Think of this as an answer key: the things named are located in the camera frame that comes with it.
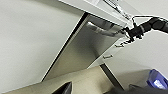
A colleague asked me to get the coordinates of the white sink base cabinet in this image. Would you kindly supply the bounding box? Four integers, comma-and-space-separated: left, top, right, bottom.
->
0, 0, 89, 94

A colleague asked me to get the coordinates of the narrow white drawer stack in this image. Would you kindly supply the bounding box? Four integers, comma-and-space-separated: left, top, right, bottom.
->
89, 30, 148, 72

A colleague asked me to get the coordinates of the stainless steel dishwasher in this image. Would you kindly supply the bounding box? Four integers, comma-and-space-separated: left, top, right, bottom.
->
41, 12, 130, 83

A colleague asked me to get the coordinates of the blue recycling bin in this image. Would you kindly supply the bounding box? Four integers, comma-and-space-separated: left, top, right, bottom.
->
147, 68, 168, 91

